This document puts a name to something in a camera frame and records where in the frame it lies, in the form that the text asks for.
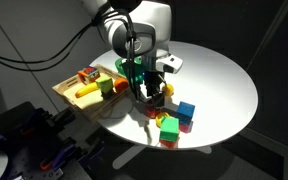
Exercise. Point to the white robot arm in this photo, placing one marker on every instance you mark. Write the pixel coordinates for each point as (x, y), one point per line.
(140, 26)

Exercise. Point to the colourful fabric cube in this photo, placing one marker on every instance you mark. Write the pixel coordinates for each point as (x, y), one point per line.
(89, 75)

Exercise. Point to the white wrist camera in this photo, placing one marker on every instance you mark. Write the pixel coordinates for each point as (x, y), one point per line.
(170, 63)

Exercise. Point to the light green toy block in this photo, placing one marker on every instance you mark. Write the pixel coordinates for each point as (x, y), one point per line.
(104, 84)

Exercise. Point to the black clamp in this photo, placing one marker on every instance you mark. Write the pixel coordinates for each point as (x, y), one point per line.
(92, 146)
(62, 116)

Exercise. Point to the red orange toy block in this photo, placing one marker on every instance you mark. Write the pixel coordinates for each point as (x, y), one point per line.
(168, 144)

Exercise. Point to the yellow toy banana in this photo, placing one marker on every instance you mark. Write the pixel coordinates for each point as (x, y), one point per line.
(85, 90)

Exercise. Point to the light wooden box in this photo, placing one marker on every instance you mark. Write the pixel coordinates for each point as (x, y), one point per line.
(84, 103)

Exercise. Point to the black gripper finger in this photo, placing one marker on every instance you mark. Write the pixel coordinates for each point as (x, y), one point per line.
(161, 99)
(150, 100)

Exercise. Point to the bright green toy block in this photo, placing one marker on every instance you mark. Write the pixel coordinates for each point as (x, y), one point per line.
(169, 129)

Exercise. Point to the grey perforated board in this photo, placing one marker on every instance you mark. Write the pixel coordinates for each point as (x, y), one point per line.
(27, 160)

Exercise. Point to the blue toy block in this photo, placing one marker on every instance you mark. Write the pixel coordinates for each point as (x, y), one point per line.
(185, 112)

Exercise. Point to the big red toy apple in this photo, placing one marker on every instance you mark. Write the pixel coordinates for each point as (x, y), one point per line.
(152, 112)

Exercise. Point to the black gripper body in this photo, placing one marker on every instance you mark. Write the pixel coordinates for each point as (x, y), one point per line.
(152, 81)

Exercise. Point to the pink toy block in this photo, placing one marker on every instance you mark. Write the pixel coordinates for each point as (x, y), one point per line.
(185, 128)

